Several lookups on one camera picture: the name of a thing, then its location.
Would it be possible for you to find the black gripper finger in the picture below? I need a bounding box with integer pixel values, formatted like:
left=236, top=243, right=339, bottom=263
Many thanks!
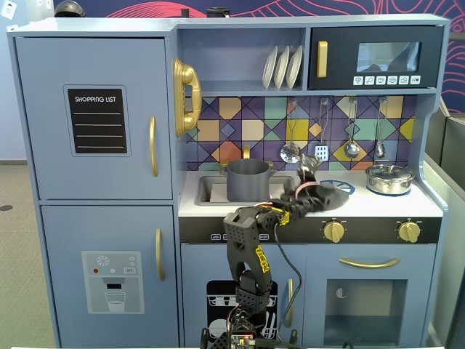
left=319, top=184, right=344, bottom=200
left=316, top=198, right=346, bottom=213

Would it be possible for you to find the blue toy kitchen unit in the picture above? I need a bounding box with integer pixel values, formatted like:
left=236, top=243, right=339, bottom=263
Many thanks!
left=7, top=13, right=451, bottom=348

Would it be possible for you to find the gray toy sink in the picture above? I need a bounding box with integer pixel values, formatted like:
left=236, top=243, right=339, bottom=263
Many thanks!
left=195, top=174, right=301, bottom=207

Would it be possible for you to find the gray side cabinet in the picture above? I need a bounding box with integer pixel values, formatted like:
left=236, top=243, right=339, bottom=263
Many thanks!
left=423, top=100, right=465, bottom=349

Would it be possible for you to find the blue oven door with window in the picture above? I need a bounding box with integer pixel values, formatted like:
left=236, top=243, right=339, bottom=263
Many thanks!
left=304, top=244, right=437, bottom=346

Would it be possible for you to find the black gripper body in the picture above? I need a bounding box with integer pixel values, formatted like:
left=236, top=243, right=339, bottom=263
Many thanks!
left=294, top=153, right=328, bottom=215

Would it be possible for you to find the gold dishwasher handle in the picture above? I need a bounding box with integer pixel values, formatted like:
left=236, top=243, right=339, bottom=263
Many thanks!
left=286, top=278, right=295, bottom=328

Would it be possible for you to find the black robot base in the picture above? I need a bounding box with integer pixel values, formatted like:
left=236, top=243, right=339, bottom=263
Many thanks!
left=199, top=325, right=299, bottom=349

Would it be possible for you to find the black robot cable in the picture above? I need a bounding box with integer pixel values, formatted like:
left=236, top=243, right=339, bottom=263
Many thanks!
left=272, top=217, right=304, bottom=343

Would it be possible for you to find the blue fridge door with dispenser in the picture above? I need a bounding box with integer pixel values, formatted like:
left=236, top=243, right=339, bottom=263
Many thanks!
left=40, top=204, right=181, bottom=348

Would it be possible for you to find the gold toy telephone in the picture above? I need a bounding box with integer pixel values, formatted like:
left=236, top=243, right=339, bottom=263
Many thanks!
left=172, top=57, right=203, bottom=138

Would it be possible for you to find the gold toy faucet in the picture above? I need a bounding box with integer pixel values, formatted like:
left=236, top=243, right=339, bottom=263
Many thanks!
left=218, top=144, right=277, bottom=175

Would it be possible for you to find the black dishwasher sticker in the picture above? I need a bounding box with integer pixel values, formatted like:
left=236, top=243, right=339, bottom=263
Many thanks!
left=206, top=279, right=279, bottom=341

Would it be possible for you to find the shiny steel pot lid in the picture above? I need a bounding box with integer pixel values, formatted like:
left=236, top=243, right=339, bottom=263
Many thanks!
left=366, top=163, right=414, bottom=180

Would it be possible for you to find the steel skimmer spoon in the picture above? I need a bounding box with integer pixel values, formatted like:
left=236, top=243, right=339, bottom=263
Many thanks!
left=279, top=98, right=303, bottom=164

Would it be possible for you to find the black shopping list board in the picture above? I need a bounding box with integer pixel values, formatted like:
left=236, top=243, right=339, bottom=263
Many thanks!
left=63, top=84, right=132, bottom=158

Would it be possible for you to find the gold short fridge handle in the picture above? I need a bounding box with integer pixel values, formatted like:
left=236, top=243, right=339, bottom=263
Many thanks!
left=155, top=228, right=166, bottom=281

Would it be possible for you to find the black helmet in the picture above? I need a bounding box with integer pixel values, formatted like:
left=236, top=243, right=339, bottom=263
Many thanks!
left=53, top=0, right=86, bottom=18

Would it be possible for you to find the gray plastic pot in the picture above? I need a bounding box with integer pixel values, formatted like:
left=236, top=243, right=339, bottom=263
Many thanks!
left=220, top=159, right=277, bottom=203

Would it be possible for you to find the gold stove knob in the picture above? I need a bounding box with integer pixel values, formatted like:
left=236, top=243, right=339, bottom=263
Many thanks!
left=322, top=220, right=347, bottom=244
left=397, top=220, right=422, bottom=244

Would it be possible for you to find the gold long fridge handle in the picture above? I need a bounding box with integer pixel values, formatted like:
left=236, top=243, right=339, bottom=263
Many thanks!
left=148, top=116, right=160, bottom=178

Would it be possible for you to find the steel ladle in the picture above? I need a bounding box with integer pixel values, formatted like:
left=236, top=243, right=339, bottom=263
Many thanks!
left=343, top=97, right=361, bottom=159

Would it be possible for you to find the white toy plate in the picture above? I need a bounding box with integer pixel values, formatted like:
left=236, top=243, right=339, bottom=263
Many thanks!
left=262, top=45, right=279, bottom=91
left=274, top=45, right=291, bottom=91
left=286, top=44, right=304, bottom=90

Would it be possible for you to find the blue large fridge door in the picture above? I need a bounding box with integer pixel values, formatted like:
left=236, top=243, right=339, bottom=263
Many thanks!
left=15, top=36, right=174, bottom=201

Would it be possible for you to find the white wall sticker with face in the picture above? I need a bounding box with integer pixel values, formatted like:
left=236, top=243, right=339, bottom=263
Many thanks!
left=1, top=1, right=19, bottom=20

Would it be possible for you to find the steel slotted spatula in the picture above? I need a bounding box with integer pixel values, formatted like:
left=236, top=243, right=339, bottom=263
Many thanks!
left=314, top=97, right=331, bottom=163

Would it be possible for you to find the colourful geometric backsplash panel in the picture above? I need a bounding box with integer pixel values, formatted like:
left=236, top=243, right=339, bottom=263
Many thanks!
left=185, top=95, right=419, bottom=172

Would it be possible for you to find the steel small spoon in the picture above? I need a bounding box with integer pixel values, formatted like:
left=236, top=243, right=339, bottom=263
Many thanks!
left=374, top=96, right=389, bottom=159

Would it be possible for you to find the black microwave door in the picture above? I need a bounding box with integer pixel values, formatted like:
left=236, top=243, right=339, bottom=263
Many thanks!
left=307, top=25, right=445, bottom=90

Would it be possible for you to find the gray round lid with knob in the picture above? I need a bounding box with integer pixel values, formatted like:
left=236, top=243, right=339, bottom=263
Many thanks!
left=321, top=189, right=350, bottom=212

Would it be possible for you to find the gold oven handle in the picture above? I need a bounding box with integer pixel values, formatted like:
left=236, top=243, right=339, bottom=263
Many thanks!
left=338, top=257, right=402, bottom=270

